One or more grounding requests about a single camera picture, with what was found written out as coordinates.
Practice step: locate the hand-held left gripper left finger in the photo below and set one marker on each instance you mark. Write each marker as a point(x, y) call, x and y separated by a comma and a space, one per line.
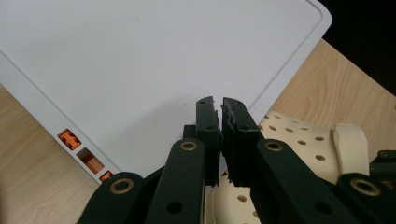
point(207, 133)

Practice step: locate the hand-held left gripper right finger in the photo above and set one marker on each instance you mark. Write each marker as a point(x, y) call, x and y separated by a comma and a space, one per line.
point(239, 137)

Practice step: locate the cream clog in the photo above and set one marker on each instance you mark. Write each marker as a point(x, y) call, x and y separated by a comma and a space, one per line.
point(299, 146)

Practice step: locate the white shoe rack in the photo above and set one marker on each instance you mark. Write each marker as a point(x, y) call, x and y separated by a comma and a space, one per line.
point(124, 62)

